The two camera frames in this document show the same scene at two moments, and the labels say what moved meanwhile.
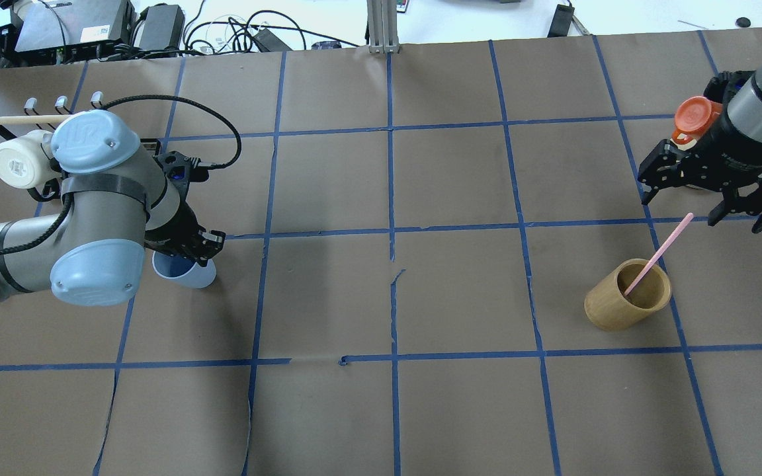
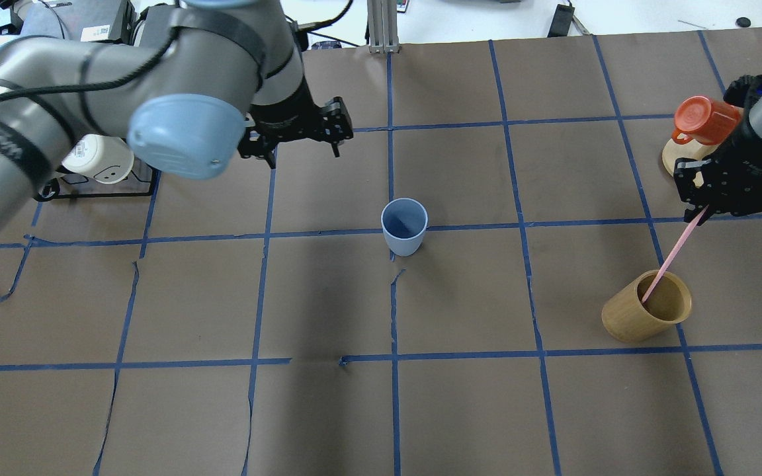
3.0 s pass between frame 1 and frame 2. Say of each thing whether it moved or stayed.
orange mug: stayed
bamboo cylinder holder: moved
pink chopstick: moved
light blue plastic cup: moved
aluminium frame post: stayed
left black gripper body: moved
